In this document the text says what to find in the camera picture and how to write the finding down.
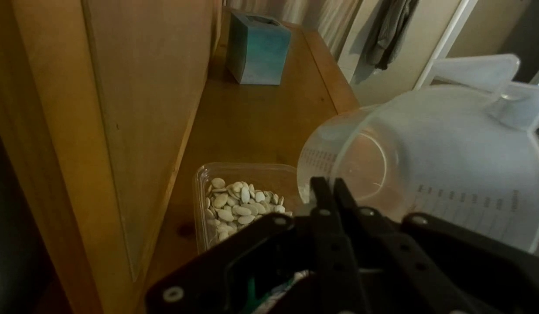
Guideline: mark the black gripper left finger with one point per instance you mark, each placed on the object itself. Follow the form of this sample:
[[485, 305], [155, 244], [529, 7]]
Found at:
[[251, 267]]

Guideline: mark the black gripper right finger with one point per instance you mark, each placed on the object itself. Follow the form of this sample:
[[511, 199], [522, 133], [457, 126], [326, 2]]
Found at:
[[443, 272]]

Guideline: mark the translucent plastic measuring jug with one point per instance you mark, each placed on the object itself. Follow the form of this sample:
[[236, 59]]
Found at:
[[466, 150]]

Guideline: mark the white pumpkin seeds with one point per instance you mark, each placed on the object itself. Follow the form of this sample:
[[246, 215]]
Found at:
[[234, 206]]

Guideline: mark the clear plastic tray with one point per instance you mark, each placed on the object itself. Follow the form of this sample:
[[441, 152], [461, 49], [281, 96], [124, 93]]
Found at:
[[251, 171]]

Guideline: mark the large wooden board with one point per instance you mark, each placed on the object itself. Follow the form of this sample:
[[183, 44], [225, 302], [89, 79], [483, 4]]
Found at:
[[122, 115]]

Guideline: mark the teal tissue box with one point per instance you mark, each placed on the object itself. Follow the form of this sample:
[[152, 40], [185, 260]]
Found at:
[[260, 53]]

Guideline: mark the hanging grey garment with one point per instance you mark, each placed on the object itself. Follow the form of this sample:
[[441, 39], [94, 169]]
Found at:
[[387, 32]]

